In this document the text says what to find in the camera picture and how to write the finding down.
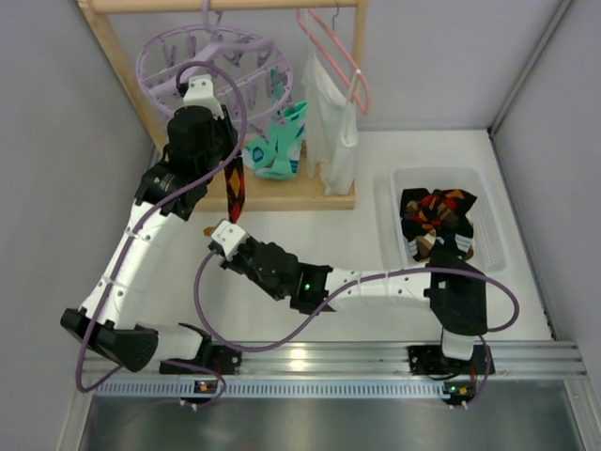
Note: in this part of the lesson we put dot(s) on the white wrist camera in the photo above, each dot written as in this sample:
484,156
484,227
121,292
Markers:
226,238
200,92

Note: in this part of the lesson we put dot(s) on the black sock with blue accents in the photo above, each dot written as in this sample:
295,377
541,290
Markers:
458,238

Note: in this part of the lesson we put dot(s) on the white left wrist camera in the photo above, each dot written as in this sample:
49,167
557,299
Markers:
200,92

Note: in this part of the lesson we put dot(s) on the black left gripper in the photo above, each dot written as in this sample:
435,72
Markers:
226,136

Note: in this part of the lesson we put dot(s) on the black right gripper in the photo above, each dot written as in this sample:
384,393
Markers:
218,251

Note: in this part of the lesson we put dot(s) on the mint green patterned sock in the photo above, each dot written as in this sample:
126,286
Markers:
260,152

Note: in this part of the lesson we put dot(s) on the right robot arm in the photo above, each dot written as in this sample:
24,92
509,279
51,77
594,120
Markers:
446,286

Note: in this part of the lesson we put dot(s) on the white plastic laundry basket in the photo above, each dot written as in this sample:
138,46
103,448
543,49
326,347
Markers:
488,242

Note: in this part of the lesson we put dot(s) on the black sock with white stripes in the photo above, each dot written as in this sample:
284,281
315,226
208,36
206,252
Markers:
411,224

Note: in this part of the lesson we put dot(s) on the white cloth on hanger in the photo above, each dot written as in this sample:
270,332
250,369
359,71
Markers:
331,134

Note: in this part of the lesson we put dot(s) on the aluminium corner profile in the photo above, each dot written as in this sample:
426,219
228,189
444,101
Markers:
542,44

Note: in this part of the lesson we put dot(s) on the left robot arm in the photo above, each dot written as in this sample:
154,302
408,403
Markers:
108,319

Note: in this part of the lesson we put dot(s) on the aluminium mounting rail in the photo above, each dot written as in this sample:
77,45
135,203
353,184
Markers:
512,359

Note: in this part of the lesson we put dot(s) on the brown striped sock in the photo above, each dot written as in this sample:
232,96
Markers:
426,243

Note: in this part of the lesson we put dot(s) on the white slotted cable duct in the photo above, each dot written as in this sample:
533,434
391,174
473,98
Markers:
283,388

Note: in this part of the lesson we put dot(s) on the wooden drying rack frame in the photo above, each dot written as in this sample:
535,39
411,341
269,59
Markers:
284,194

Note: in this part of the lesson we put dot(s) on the pink clothes hanger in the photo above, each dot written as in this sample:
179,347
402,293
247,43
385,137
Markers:
346,65

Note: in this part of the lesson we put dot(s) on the purple round clip hanger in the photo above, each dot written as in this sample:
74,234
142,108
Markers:
260,70

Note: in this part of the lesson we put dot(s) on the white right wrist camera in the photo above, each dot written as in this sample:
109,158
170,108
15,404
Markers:
226,238

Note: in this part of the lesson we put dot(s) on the black red argyle sock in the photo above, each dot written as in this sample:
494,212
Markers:
444,207
235,188

